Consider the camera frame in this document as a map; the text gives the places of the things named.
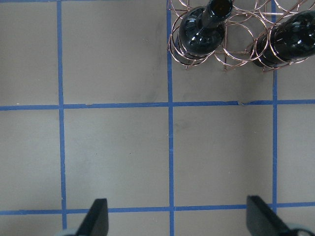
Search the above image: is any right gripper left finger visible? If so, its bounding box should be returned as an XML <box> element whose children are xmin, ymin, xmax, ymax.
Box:
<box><xmin>76</xmin><ymin>198</ymin><xmax>109</xmax><ymax>236</ymax></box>

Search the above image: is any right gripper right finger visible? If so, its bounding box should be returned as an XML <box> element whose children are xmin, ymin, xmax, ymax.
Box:
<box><xmin>246</xmin><ymin>196</ymin><xmax>295</xmax><ymax>236</ymax></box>

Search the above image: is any dark wine bottle in basket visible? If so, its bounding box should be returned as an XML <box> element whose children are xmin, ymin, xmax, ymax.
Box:
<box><xmin>175</xmin><ymin>0</ymin><xmax>233</xmax><ymax>59</ymax></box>

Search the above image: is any copper wire basket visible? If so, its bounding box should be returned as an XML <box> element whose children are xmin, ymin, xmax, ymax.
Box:
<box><xmin>167</xmin><ymin>0</ymin><xmax>315</xmax><ymax>72</ymax></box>

